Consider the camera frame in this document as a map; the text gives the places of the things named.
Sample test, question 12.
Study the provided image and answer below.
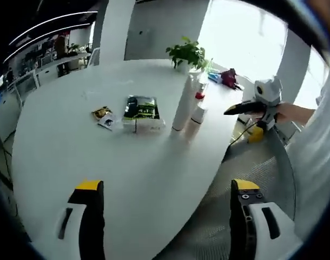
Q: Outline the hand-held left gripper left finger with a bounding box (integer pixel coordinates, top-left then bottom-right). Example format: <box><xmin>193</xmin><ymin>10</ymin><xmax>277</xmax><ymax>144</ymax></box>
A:
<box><xmin>31</xmin><ymin>178</ymin><xmax>105</xmax><ymax>260</ymax></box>

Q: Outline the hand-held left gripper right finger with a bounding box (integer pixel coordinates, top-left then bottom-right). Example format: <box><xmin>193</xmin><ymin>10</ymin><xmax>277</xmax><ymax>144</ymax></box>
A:
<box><xmin>229</xmin><ymin>178</ymin><xmax>303</xmax><ymax>260</ymax></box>

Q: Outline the tall red-collared skincare bottle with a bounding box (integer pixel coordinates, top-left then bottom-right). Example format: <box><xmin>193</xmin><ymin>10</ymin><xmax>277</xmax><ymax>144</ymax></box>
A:
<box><xmin>193</xmin><ymin>80</ymin><xmax>210</xmax><ymax>124</ymax></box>

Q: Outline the white skincare tube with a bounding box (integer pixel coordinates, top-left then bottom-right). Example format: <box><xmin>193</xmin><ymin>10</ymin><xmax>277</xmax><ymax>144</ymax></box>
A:
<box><xmin>171</xmin><ymin>73</ymin><xmax>202</xmax><ymax>134</ymax></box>

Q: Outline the clear green bottle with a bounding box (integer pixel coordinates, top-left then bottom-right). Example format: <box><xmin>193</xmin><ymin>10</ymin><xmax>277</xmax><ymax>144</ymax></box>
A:
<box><xmin>205</xmin><ymin>58</ymin><xmax>216</xmax><ymax>74</ymax></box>

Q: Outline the silver skincare packet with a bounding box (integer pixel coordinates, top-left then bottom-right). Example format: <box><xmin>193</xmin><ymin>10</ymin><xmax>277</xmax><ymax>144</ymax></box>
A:
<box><xmin>121</xmin><ymin>118</ymin><xmax>166</xmax><ymax>134</ymax></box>

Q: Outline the person's right hand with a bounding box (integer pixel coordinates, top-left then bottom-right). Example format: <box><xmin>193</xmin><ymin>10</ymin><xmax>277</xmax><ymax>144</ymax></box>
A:
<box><xmin>273</xmin><ymin>104</ymin><xmax>294</xmax><ymax>126</ymax></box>

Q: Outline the yellow object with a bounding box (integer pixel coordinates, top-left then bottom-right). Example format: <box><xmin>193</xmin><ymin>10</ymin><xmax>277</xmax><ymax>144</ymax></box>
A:
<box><xmin>248</xmin><ymin>127</ymin><xmax>263</xmax><ymax>144</ymax></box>

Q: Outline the dark red object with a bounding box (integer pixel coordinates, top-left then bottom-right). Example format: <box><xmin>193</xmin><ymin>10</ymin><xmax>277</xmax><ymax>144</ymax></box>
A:
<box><xmin>221</xmin><ymin>68</ymin><xmax>239</xmax><ymax>88</ymax></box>

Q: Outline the bright window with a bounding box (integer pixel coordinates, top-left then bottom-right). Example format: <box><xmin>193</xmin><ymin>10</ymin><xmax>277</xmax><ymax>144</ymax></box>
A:
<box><xmin>197</xmin><ymin>0</ymin><xmax>287</xmax><ymax>79</ymax></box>
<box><xmin>294</xmin><ymin>45</ymin><xmax>330</xmax><ymax>109</ymax></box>

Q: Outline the grey mesh chair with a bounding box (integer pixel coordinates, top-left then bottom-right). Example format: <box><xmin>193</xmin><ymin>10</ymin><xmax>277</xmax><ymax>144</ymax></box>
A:
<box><xmin>202</xmin><ymin>127</ymin><xmax>297</xmax><ymax>260</ymax></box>

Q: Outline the potted green plant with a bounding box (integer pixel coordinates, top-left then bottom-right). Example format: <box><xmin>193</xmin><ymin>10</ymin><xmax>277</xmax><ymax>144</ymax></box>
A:
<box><xmin>166</xmin><ymin>36</ymin><xmax>209</xmax><ymax>74</ymax></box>

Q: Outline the person in white coat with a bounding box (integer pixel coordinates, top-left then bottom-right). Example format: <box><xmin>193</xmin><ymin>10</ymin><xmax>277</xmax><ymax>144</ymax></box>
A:
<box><xmin>286</xmin><ymin>67</ymin><xmax>330</xmax><ymax>239</ymax></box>

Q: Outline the row of white office desks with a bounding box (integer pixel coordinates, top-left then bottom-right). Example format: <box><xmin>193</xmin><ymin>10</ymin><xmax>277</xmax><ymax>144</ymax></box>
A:
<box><xmin>8</xmin><ymin>51</ymin><xmax>93</xmax><ymax>93</ymax></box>

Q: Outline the long ceiling light strip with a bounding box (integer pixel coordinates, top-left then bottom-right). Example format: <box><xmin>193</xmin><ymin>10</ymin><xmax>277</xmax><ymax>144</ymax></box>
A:
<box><xmin>9</xmin><ymin>10</ymin><xmax>98</xmax><ymax>46</ymax></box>
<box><xmin>2</xmin><ymin>23</ymin><xmax>91</xmax><ymax>64</ymax></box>

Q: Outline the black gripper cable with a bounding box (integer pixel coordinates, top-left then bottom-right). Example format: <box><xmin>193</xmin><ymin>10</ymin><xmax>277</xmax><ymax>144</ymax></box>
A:
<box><xmin>229</xmin><ymin>121</ymin><xmax>263</xmax><ymax>147</ymax></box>

